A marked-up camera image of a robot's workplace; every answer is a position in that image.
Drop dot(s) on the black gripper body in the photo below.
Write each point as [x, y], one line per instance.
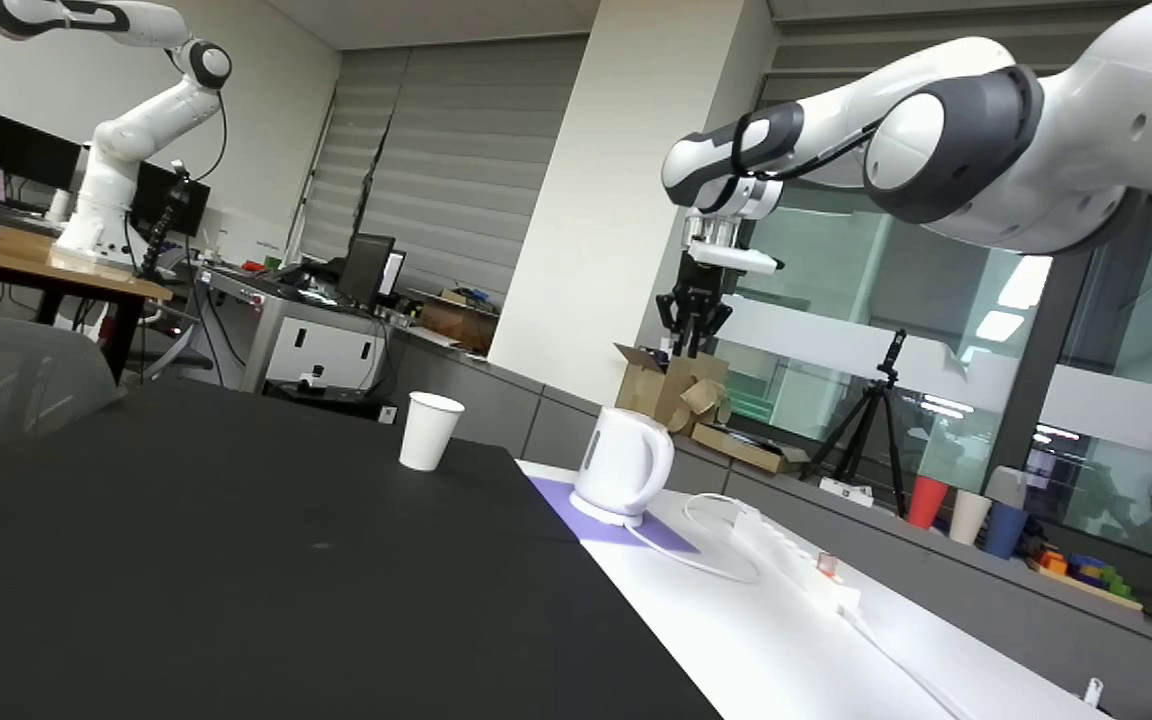
[699, 283]

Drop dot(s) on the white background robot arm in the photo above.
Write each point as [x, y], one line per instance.
[138, 132]

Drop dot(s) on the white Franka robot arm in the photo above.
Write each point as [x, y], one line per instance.
[990, 132]

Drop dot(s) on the open cardboard box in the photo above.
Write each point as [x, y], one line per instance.
[648, 394]

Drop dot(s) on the white mug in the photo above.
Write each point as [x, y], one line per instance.
[619, 463]

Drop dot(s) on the purple mat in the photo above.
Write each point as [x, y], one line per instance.
[656, 536]

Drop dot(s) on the brown storage box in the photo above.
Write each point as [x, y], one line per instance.
[457, 325]

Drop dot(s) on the clear plastic bag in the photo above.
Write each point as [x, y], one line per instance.
[791, 544]

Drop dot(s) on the grey window blind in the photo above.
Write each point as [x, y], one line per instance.
[471, 161]

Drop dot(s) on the white paper cup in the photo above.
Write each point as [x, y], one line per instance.
[425, 434]

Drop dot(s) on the red cup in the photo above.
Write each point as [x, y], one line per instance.
[925, 500]

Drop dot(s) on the black open laptop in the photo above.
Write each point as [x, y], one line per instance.
[367, 271]

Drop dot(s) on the beige cup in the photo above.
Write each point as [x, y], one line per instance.
[969, 518]

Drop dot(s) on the white drawer cabinet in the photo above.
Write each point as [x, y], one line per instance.
[320, 353]

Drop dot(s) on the blue cup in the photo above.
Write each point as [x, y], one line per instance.
[1007, 530]

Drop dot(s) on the colourful toys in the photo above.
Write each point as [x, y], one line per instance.
[1083, 571]

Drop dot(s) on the small black computer monitor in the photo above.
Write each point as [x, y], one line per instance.
[183, 202]

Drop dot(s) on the wooden desk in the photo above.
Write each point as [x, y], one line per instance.
[18, 254]

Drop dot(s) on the grey office chair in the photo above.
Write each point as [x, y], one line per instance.
[3, 387]

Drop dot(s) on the large black computer monitor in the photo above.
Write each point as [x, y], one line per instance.
[10, 145]

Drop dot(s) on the black camera tripod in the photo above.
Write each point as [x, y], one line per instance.
[887, 366]

